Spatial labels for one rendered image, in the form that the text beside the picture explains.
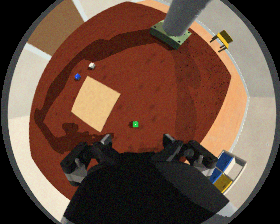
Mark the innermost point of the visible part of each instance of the tan square mat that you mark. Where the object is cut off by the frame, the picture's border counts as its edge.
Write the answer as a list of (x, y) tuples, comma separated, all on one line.
[(94, 103)]

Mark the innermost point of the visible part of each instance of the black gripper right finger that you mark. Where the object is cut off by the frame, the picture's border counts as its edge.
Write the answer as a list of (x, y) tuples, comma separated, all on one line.
[(197, 155)]

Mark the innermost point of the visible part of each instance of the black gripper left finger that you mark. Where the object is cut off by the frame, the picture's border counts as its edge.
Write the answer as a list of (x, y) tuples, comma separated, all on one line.
[(75, 164)]

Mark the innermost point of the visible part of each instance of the blue die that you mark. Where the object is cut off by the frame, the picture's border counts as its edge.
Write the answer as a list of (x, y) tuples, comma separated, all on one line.
[(77, 76)]

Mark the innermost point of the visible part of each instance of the white die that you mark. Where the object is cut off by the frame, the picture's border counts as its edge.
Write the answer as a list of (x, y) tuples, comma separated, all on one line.
[(92, 65)]

